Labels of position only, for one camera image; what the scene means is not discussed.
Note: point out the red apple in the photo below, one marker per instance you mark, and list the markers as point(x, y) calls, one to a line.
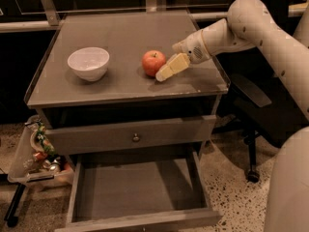
point(152, 61)

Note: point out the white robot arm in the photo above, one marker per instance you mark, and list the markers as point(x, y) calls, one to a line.
point(249, 24)

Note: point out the open grey middle drawer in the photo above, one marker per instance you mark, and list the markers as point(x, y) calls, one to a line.
point(143, 192)

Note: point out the round metal drawer knob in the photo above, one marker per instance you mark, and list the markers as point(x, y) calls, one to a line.
point(136, 137)

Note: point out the grey drawer cabinet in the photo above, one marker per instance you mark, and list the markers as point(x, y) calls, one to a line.
point(124, 94)

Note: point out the black cart leg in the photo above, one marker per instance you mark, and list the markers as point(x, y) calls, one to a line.
point(10, 217)

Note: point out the metal rail with brackets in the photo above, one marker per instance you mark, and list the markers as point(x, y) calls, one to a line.
point(45, 15)

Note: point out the closed grey top drawer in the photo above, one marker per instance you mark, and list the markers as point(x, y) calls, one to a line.
point(110, 137)

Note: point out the white ceramic bowl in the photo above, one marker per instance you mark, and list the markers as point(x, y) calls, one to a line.
point(89, 63)

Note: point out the black office chair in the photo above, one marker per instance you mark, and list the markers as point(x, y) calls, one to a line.
point(258, 102)

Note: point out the clear plastic snack bin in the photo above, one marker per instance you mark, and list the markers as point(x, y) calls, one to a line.
point(30, 167)

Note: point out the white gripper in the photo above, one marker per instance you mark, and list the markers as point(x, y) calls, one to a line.
point(192, 49)

